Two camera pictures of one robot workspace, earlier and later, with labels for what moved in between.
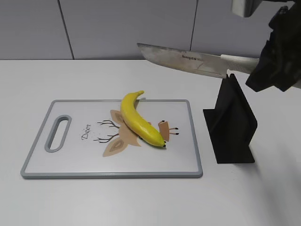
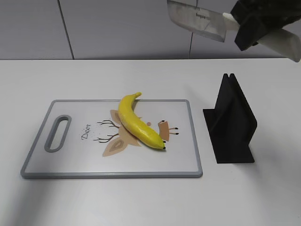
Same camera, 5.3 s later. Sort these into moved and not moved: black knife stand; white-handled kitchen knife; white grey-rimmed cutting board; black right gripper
Moved: black right gripper; white-handled kitchen knife
Not moved: black knife stand; white grey-rimmed cutting board
